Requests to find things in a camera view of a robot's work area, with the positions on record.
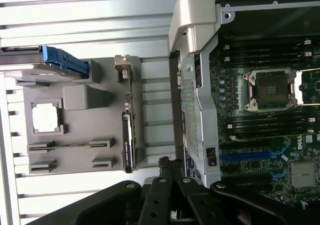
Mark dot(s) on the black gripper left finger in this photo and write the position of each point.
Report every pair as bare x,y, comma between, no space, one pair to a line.
155,202

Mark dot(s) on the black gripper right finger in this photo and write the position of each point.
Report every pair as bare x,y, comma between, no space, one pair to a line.
195,205

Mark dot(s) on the green motherboard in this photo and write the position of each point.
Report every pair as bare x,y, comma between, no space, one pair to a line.
250,165

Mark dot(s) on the blue expansion slot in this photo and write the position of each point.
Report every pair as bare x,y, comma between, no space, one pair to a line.
245,157

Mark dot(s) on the black open PC case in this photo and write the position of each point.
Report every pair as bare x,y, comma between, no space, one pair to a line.
200,115

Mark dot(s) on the grey plastic parts rack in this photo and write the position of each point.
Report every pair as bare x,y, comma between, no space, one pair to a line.
95,125

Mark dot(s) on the green RAM stick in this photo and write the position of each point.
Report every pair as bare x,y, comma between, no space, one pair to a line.
70,149

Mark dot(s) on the silver chipset heatsink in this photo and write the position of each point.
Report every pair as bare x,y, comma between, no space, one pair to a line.
305,177

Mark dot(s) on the CPU socket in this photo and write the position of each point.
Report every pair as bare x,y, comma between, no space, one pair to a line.
270,90

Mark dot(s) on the silver CPU chip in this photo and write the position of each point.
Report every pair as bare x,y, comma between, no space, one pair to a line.
46,117

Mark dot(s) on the metal socket cover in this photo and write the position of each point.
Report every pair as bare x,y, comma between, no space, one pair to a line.
299,92

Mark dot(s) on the hard disk in blue caddy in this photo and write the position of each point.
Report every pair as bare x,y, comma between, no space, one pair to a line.
57,57

